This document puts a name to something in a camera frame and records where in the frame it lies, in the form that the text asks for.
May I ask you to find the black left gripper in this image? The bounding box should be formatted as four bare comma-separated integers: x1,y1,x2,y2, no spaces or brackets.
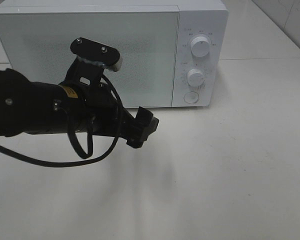
64,58,159,149

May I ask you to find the round door release button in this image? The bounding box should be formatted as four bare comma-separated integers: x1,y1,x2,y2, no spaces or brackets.
183,91,199,104

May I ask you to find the white timer knob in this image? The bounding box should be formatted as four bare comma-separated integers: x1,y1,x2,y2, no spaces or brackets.
186,68,205,87

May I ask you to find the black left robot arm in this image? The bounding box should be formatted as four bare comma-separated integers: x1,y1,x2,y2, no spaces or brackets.
0,60,159,149

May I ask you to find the white microwave oven body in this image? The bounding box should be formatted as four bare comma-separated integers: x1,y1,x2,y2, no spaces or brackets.
0,0,228,107

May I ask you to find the upper white power knob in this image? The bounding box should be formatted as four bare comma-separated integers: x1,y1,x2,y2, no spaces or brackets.
190,34,211,58

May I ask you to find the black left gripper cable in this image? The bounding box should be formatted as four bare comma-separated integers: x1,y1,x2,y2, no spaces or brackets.
0,73,123,168

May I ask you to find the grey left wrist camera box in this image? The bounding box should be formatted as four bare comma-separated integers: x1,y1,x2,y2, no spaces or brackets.
70,37,123,72

